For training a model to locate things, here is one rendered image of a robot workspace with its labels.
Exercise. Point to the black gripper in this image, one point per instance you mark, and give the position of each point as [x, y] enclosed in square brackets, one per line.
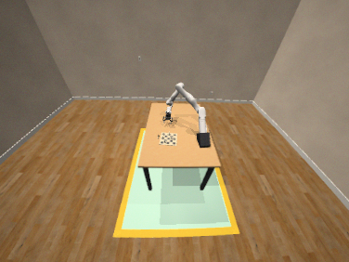
[167, 117]

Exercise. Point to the black and cream chessboard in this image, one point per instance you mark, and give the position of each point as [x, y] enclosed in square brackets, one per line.
[167, 138]

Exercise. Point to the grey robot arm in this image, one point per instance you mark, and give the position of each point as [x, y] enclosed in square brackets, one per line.
[200, 110]

